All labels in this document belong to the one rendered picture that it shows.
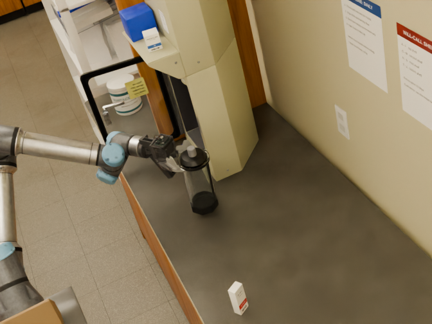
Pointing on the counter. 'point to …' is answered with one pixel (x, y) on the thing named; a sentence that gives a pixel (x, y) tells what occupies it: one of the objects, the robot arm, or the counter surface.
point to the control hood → (161, 56)
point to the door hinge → (174, 103)
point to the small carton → (152, 40)
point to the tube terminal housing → (212, 78)
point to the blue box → (137, 20)
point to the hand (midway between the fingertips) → (192, 162)
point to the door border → (123, 67)
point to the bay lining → (184, 103)
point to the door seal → (118, 68)
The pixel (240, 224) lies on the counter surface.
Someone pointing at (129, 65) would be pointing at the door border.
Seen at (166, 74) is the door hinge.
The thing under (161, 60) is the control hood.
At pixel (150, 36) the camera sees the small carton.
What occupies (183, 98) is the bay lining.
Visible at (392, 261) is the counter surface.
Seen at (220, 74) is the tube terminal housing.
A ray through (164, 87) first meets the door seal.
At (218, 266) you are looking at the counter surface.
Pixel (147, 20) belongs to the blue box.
